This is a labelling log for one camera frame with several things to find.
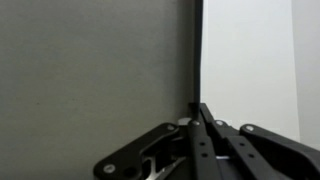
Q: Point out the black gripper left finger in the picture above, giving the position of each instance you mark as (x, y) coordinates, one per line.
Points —
(133, 156)

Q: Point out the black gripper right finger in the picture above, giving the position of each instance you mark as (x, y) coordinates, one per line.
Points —
(273, 153)

